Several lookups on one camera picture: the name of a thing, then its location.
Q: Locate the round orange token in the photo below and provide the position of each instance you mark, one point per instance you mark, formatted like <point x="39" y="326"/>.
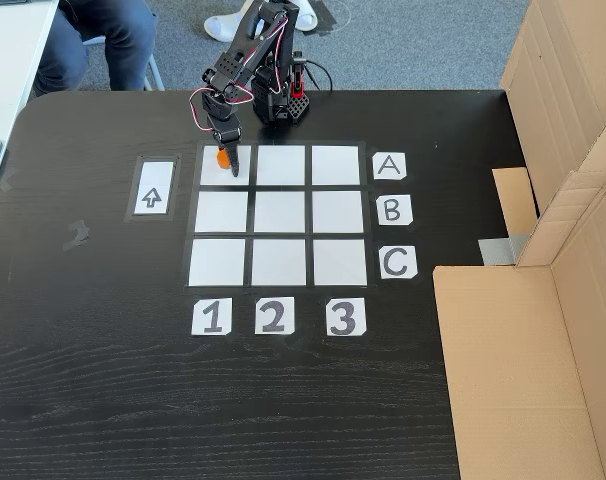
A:
<point x="222" y="160"/>

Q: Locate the white nine-square taped grid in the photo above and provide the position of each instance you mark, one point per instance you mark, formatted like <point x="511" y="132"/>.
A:
<point x="278" y="212"/>

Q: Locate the white arrow paper sheet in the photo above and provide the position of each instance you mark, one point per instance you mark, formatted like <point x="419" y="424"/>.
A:
<point x="153" y="175"/>

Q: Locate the red and black bar clamp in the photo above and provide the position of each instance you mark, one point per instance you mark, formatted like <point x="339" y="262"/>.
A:
<point x="297" y="75"/>

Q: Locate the person's white shoe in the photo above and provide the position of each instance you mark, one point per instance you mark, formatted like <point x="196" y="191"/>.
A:
<point x="220" y="27"/>

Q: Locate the person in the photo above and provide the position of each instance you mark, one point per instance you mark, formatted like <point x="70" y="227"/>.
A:
<point x="123" y="40"/>

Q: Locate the black floor tape patch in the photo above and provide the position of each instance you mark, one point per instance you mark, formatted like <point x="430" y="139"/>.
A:
<point x="328" y="17"/>

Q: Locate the paper label letter A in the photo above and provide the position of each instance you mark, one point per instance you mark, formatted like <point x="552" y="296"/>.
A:
<point x="389" y="166"/>

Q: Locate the paper label number 1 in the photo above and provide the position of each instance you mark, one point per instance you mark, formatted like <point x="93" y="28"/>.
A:
<point x="211" y="317"/>

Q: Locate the paper label number 2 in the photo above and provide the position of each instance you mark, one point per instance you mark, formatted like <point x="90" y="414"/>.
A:
<point x="274" y="315"/>

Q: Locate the paper label letter B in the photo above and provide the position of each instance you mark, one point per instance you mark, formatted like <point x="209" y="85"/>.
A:
<point x="394" y="210"/>

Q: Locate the clear tape scraps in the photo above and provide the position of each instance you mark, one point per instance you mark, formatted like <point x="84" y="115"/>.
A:
<point x="75" y="236"/>
<point x="8" y="181"/>

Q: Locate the paper label number 3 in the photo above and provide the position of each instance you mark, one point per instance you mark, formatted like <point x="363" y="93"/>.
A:
<point x="345" y="317"/>

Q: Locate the paper label letter C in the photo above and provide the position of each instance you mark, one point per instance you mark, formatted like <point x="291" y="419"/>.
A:
<point x="398" y="262"/>

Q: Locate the white desk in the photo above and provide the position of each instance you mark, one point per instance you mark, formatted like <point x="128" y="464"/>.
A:
<point x="8" y="60"/>

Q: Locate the grey chair frame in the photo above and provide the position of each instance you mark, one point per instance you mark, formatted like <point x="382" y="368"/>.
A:
<point x="155" y="75"/>

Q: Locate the grey duct tape strip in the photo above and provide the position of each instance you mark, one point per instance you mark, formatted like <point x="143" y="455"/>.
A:
<point x="500" y="248"/>

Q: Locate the brown cardboard box wall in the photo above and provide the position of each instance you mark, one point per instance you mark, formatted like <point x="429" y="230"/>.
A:
<point x="508" y="375"/>
<point x="558" y="75"/>

